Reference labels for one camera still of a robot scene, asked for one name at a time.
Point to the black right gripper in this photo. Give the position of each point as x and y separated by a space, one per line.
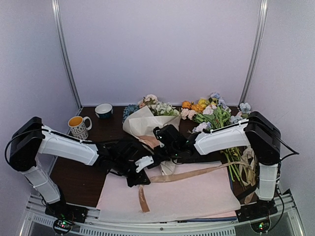
159 156

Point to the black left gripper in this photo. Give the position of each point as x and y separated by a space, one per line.
139 179

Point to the peach wrapping paper sheet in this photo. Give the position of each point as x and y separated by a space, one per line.
149 140

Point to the white hydrangea green leaf bunch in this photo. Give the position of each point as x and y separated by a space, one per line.
164 109

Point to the grey-white wrapping paper sheet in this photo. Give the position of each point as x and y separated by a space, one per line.
143 122

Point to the white bowl with dark outside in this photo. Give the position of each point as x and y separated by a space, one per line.
104 111

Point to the pink flower long stem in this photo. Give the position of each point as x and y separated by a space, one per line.
148 100

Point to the beige ribbon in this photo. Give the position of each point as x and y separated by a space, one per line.
177 177

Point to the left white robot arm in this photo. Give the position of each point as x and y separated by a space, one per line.
34 140

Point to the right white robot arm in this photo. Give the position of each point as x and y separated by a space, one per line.
255 132

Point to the pile of fake flowers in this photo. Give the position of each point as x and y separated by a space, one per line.
213 113

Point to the patterned mug with yellow inside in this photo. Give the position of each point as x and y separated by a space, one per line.
80 127

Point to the stack of pastel paper sheets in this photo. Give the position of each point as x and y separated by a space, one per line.
206 195

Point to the cream ribbon on flower pile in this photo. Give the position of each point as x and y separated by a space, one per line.
246 169

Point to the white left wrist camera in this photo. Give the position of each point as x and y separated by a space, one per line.
143 163

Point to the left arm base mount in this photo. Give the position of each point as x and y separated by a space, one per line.
68 219

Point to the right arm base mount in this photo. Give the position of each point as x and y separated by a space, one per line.
258 216

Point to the front aluminium rail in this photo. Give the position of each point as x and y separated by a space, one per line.
286 222

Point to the left aluminium frame post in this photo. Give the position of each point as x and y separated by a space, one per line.
65 57

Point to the aluminium frame post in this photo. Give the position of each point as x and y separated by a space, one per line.
262 17
65 57

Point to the right aluminium frame post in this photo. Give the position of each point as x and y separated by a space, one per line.
262 17

